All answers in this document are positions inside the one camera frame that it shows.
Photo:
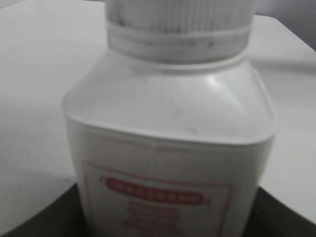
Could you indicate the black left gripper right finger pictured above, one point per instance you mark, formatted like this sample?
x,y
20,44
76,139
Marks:
x,y
274,219

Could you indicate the white yili changqing yogurt bottle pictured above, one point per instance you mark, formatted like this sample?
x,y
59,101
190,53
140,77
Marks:
x,y
165,150

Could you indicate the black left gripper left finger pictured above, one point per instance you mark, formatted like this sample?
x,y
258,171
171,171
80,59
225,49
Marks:
x,y
63,218

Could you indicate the white ribbed bottle cap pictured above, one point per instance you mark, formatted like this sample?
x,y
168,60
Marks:
x,y
179,31

